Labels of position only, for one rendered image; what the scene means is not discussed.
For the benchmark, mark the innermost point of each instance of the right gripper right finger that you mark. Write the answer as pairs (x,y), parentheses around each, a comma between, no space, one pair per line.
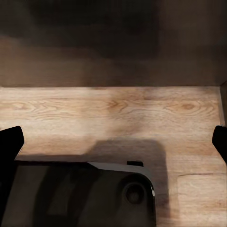
(219,140)

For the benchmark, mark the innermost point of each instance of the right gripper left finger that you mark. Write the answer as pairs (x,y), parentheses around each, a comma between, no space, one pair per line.
(11,142)

